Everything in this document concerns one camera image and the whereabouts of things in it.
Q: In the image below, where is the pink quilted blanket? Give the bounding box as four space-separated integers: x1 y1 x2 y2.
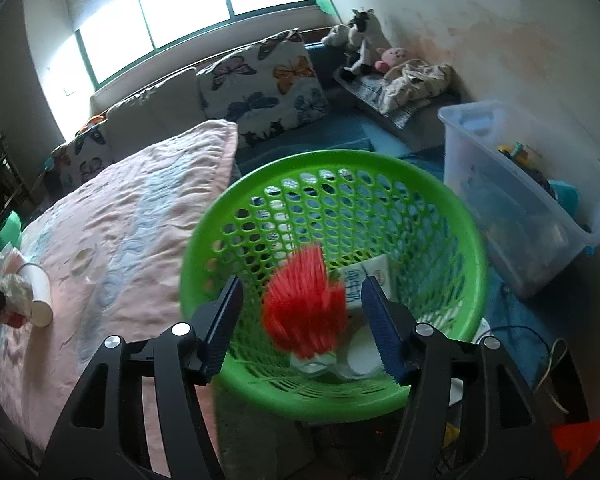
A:
0 119 237 479

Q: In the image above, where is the right butterfly cushion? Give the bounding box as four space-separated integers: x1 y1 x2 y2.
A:
197 28 329 150

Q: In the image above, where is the blue sofa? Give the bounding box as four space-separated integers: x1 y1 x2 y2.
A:
234 44 460 176

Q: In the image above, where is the cow plush toy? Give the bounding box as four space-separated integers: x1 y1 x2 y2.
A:
340 9 390 82

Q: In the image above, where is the pink plush toy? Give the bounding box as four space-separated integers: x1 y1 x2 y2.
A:
374 48 410 75

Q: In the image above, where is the clear plastic cup lid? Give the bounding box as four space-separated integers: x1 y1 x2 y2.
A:
339 325 384 379

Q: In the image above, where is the white blue milk carton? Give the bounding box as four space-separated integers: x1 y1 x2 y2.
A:
337 252 397 311

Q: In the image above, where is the grey white plush toy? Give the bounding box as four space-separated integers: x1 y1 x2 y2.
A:
321 24 349 48

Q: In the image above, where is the butterfly cushion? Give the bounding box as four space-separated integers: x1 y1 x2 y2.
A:
50 125 114 193
197 28 329 150

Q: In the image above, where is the left butterfly cushion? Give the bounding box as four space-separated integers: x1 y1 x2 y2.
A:
50 125 114 193

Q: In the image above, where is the clear plastic storage box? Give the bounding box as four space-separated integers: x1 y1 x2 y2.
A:
438 101 600 298

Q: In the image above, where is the plain white cushion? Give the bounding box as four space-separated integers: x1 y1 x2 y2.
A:
105 67 207 162

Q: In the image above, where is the red foam fruit net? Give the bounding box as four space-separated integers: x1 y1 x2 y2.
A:
261 244 348 360

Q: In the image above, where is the green plastic mesh basket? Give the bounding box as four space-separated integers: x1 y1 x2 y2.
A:
179 148 490 424

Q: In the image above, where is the white green paper cup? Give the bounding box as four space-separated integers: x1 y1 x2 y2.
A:
17 262 54 328

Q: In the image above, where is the crumpled white wrapper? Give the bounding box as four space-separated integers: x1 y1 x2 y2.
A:
0 273 32 328

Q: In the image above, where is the crumpled beige cloth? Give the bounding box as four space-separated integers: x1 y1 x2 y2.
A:
378 58 453 115

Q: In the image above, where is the tissue pack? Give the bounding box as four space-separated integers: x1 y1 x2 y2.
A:
0 244 27 278

